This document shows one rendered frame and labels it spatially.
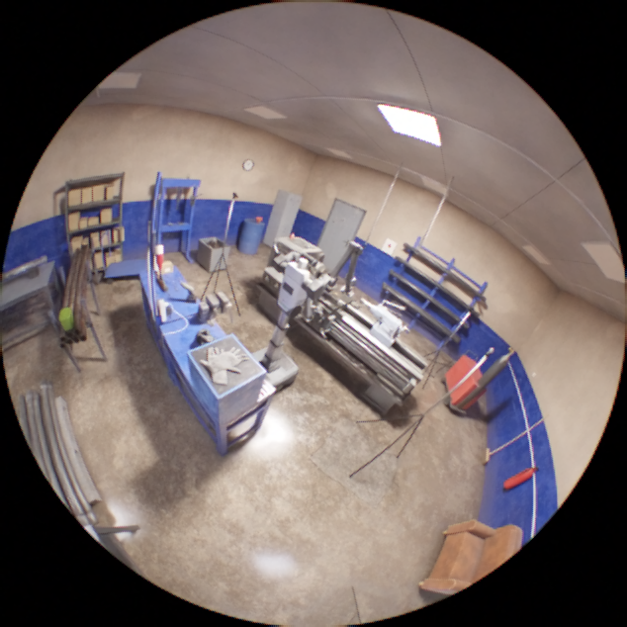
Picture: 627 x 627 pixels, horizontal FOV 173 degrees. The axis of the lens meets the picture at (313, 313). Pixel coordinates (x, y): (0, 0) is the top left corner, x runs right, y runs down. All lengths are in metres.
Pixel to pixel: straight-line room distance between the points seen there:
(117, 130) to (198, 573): 6.04
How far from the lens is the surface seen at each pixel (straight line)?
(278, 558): 2.34
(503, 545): 3.16
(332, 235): 6.47
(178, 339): 1.91
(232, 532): 2.25
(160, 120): 5.06
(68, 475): 2.56
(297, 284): 1.72
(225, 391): 1.13
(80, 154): 5.02
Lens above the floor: 2.23
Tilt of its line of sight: 33 degrees down
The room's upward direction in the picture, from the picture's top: 23 degrees clockwise
